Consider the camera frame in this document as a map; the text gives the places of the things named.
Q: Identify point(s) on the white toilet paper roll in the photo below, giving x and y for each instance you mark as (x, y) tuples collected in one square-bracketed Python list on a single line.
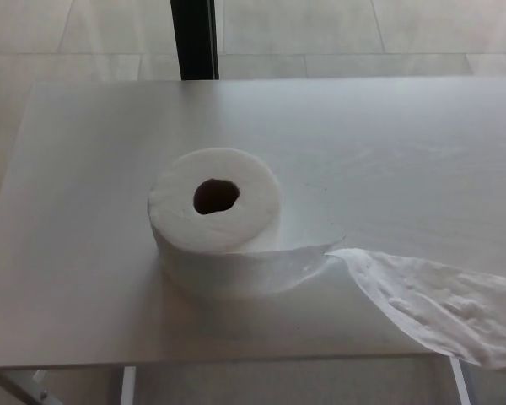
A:
[(253, 190)]

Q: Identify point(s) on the white table leg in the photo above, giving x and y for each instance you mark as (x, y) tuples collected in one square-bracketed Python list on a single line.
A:
[(129, 386), (459, 381)]

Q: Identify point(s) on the grey diagonal table brace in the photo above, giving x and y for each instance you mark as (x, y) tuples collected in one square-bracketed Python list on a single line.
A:
[(23, 386)]

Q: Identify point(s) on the black vertical post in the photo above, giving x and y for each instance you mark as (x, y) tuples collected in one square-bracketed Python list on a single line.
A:
[(195, 38)]

